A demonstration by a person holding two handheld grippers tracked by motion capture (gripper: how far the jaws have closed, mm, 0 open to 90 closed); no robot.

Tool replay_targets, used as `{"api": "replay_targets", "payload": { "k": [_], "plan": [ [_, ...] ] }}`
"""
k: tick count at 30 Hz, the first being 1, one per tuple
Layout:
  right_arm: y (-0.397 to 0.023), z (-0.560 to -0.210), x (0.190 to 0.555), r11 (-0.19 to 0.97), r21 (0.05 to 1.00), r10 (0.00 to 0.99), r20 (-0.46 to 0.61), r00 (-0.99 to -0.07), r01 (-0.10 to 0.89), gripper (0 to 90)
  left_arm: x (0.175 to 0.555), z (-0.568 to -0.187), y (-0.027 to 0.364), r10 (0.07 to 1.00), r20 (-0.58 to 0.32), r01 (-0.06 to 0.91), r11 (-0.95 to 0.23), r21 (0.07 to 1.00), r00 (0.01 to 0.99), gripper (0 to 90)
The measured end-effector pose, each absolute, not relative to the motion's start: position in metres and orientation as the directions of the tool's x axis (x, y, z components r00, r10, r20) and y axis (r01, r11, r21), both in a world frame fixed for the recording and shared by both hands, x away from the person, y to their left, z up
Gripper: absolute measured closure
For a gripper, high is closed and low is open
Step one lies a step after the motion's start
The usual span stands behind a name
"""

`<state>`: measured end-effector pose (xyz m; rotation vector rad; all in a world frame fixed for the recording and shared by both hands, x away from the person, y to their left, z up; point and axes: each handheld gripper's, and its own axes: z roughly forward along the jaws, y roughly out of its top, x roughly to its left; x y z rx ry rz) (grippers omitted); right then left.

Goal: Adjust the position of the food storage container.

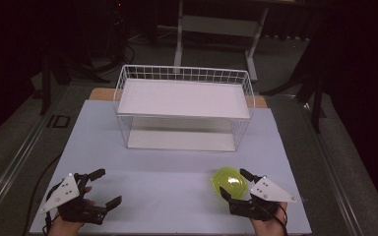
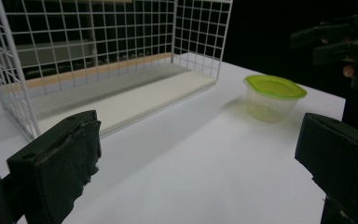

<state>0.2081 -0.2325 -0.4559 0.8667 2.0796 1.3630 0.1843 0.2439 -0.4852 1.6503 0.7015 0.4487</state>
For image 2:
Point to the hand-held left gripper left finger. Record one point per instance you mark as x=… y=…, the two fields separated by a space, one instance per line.
x=56 y=161

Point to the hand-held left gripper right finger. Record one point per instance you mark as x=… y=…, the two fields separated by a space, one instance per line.
x=345 y=155

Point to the clear container with green lid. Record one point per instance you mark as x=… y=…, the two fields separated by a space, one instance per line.
x=273 y=87

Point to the grey box-shaped object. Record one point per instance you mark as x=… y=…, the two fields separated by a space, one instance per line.
x=51 y=55

